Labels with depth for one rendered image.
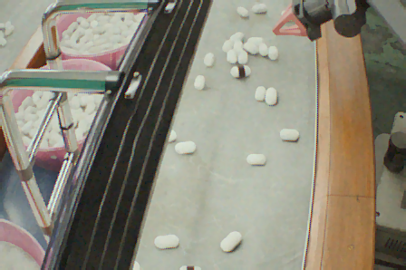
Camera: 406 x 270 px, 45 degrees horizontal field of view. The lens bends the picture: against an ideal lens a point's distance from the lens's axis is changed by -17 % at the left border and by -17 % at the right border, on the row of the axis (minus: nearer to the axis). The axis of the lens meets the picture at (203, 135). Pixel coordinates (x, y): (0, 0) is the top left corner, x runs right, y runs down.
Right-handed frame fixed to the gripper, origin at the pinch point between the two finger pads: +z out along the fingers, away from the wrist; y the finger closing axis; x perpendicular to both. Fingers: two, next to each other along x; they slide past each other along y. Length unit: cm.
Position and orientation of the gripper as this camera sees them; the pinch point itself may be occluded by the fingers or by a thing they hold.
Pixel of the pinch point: (276, 31)
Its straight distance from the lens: 110.7
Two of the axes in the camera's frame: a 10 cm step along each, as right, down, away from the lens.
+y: -1.7, 6.9, -7.0
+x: 6.4, 6.2, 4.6
